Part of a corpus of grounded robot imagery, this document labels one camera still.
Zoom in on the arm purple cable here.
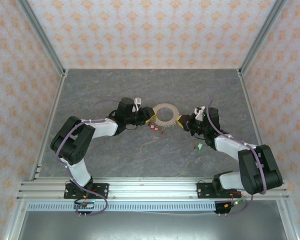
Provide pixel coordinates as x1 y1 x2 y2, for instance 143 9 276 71
206 99 268 216
55 99 121 216

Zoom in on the aluminium frame post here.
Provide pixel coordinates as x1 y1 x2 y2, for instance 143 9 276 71
237 0 287 78
16 0 67 78

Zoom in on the white slotted cable duct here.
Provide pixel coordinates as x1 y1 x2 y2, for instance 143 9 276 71
26 201 217 213

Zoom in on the grey metal lower panel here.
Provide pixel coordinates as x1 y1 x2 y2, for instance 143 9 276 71
17 211 291 240

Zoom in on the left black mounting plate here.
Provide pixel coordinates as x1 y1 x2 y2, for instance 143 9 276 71
63 183 110 200

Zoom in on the left controller circuit board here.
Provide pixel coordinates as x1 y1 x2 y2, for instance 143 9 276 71
73 198 96 210

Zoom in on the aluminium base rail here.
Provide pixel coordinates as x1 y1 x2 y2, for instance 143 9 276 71
16 176 291 201

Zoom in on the controller circuit board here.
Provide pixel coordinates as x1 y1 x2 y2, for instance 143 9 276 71
223 199 244 209
73 198 96 210

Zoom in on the black mounting plate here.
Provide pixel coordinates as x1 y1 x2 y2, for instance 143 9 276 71
196 181 241 200
63 183 110 200

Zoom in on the aluminium frame leg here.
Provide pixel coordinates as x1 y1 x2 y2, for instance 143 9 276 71
277 198 300 240
2 199 28 240

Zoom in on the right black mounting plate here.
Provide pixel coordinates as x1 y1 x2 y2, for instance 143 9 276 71
196 181 241 200

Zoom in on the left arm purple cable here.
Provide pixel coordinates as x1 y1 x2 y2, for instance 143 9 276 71
55 99 121 216

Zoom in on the silver disc keyring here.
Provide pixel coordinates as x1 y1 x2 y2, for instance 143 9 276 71
152 103 180 129

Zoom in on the right controller circuit board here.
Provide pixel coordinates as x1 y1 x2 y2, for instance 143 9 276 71
223 199 244 209

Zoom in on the aluminium table edge rail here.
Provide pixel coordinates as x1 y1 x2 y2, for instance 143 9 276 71
236 69 263 147
28 71 69 181

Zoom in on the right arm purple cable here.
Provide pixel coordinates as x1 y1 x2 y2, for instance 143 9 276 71
206 99 268 216

